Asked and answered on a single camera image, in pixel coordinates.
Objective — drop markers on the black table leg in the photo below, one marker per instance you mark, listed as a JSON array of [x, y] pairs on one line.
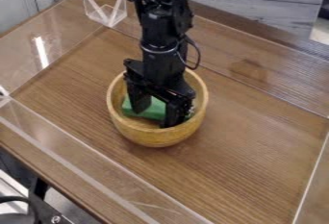
[[41, 188]]

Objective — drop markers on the brown wooden bowl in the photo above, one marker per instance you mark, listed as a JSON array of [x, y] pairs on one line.
[[144, 131]]

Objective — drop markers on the clear acrylic tray wall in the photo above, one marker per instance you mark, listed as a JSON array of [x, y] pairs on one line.
[[253, 167]]

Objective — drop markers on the green rectangular block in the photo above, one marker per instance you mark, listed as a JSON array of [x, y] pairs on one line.
[[154, 112]]

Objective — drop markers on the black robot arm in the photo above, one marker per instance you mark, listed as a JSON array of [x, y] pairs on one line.
[[165, 19]]

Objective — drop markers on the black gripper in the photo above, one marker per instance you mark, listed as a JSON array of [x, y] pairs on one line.
[[157, 76]]

